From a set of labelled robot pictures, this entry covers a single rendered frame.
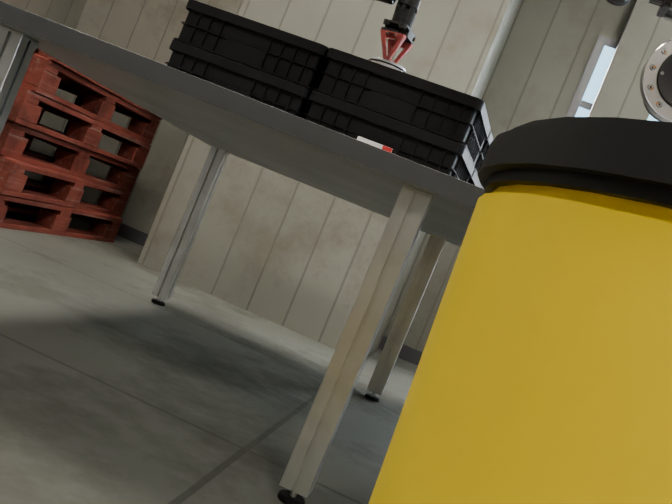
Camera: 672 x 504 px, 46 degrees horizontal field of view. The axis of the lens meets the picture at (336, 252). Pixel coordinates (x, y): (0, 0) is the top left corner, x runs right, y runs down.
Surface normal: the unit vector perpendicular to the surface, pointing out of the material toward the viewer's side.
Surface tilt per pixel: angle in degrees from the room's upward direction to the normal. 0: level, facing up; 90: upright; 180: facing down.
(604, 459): 93
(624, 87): 90
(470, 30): 90
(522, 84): 90
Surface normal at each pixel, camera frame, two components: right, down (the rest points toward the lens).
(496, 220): -0.92, -0.32
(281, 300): -0.15, -0.04
